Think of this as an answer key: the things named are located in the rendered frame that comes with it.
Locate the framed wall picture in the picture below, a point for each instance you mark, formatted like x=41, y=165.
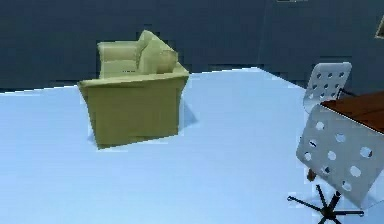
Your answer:
x=291, y=0
x=380, y=28

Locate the brown wooden table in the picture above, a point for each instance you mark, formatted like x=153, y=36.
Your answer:
x=361, y=108

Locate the olive green cushion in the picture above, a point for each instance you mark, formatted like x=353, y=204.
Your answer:
x=153, y=55

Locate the white perforated swivel chair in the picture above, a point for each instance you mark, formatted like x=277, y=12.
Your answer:
x=328, y=83
x=340, y=150

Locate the olive green sofa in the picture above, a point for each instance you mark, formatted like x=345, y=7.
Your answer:
x=133, y=106

